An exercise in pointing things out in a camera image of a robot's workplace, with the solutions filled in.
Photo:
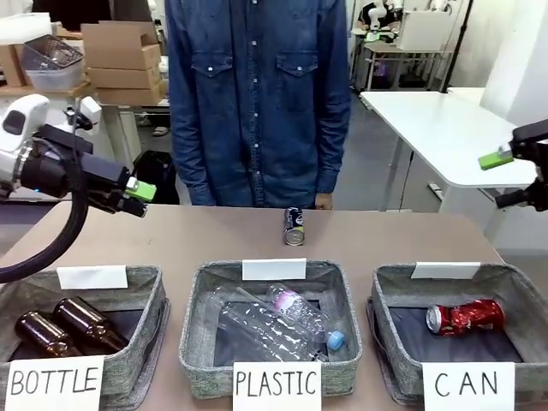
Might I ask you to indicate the left gripper green-padded finger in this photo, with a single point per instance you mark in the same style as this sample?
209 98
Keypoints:
124 206
143 191

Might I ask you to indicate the right gripper green-padded finger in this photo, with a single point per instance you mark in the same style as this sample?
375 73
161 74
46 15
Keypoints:
537 194
531 139

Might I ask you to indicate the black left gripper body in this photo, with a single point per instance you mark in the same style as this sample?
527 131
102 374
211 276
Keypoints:
47 173

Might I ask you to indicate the brown glass bottle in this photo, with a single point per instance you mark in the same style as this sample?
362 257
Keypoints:
90 323
40 334

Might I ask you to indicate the crushed red soda can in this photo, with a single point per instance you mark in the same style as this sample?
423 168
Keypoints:
466 317

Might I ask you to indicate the clear plastic bottle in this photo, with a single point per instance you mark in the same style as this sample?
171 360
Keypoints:
265 329

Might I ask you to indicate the pink-label blue-cap plastic bottle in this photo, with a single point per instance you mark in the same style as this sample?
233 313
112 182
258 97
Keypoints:
295 306

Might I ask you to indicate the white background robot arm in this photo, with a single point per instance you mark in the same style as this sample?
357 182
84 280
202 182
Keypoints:
374 13

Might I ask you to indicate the person right forearm denim sleeve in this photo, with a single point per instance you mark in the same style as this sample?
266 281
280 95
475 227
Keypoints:
190 162

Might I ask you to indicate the person left forearm denim sleeve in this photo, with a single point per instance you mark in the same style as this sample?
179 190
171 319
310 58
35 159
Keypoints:
334 158

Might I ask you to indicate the grey fabric basket labelled bottle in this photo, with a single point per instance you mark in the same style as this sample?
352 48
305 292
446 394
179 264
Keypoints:
141 299

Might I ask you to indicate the metal mesh basket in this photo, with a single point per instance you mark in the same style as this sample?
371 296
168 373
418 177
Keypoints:
51 53

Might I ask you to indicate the black drink can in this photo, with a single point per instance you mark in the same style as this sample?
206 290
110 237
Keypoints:
295 227

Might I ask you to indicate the grey fabric basket labelled can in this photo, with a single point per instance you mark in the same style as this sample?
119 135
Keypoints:
454 347

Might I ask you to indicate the paper label reading CAN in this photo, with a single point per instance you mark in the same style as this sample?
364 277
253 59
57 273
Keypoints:
468 385

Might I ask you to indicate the grey fabric basket labelled plastic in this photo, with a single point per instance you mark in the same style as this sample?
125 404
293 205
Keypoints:
342 299

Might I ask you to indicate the person left hand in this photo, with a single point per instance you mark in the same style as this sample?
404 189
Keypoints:
324 202

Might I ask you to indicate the black bag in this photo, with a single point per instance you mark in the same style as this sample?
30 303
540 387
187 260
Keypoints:
154 171

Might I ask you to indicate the background person shoe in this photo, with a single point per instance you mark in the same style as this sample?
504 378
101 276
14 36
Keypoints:
162 131

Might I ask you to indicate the blank white card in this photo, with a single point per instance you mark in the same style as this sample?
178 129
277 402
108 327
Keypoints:
445 270
274 269
92 277

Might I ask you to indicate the wooden-top side table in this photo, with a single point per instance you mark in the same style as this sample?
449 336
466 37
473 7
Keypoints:
51 91

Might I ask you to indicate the large white table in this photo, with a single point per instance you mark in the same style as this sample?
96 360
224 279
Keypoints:
436 132

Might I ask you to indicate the clear plastic storage bin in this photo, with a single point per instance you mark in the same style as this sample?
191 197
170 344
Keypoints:
55 79

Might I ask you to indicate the closed flat cardboard box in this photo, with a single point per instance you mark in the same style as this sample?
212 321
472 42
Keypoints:
124 78
130 95
124 57

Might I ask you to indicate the small cardboard box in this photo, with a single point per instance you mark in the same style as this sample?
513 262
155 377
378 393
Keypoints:
10 66

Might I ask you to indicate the person torso in denim shirt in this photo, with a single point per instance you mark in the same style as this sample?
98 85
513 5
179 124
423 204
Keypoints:
257 107

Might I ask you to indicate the white foam block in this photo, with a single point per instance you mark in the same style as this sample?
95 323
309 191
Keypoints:
23 30

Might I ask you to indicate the open cardboard box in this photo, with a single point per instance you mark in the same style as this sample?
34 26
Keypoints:
115 36

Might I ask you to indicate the white equipment box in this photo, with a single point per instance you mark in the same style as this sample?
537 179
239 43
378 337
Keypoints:
424 29

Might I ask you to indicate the paper label reading BOTTLE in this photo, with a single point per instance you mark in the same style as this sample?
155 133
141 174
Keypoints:
55 381

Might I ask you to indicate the paper label reading PLASTIC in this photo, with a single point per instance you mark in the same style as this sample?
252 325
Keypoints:
277 385

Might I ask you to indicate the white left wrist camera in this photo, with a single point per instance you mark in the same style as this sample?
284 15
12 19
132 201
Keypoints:
91 109

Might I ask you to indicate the metal-frame background table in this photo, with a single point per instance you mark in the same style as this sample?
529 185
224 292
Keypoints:
406 53

